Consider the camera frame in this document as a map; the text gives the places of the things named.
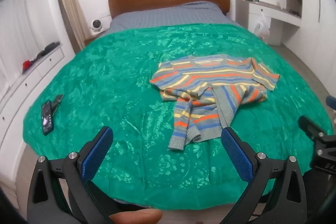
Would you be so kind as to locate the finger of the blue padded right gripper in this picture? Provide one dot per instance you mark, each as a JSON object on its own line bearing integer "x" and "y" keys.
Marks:
{"x": 331, "y": 102}

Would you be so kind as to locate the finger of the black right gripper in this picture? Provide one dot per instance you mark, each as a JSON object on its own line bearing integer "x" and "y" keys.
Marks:
{"x": 311, "y": 129}

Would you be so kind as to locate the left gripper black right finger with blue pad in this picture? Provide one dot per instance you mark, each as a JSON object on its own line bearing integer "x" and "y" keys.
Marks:
{"x": 287, "y": 200}

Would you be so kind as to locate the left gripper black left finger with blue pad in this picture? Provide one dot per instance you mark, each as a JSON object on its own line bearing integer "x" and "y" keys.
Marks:
{"x": 46, "y": 202}

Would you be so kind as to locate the striped knit sweater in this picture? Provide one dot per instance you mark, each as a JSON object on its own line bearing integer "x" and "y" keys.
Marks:
{"x": 208, "y": 91}

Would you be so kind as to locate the black clothes on cabinet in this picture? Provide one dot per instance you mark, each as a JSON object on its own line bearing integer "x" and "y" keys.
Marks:
{"x": 49, "y": 48}

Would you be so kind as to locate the person's hand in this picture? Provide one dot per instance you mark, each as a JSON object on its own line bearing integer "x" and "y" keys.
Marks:
{"x": 144, "y": 216}

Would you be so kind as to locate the black smartphone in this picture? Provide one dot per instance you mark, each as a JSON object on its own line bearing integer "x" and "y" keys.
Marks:
{"x": 47, "y": 118}

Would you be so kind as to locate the white drawer cabinet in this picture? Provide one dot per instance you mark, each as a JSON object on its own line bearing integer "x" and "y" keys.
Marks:
{"x": 14, "y": 110}

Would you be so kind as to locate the white plastic bag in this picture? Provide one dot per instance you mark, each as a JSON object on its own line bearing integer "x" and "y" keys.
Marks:
{"x": 262, "y": 29}

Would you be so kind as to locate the white wardrobe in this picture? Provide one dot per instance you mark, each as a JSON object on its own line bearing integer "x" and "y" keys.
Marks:
{"x": 314, "y": 42}

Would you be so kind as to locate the white desk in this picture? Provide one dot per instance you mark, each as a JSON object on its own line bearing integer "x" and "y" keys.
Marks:
{"x": 254, "y": 15}

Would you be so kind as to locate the red item on cabinet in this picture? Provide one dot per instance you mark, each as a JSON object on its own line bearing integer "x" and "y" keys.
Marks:
{"x": 26, "y": 65}

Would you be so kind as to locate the wooden nightstand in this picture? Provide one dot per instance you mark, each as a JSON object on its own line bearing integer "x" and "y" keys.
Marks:
{"x": 92, "y": 38}

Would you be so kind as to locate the grey checked bed sheet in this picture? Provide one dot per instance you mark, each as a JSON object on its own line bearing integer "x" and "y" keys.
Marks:
{"x": 188, "y": 13}

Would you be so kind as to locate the white sheer curtain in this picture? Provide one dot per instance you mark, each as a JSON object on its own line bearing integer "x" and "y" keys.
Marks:
{"x": 19, "y": 42}

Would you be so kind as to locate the beige curtain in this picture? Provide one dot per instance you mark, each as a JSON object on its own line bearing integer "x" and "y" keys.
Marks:
{"x": 76, "y": 25}

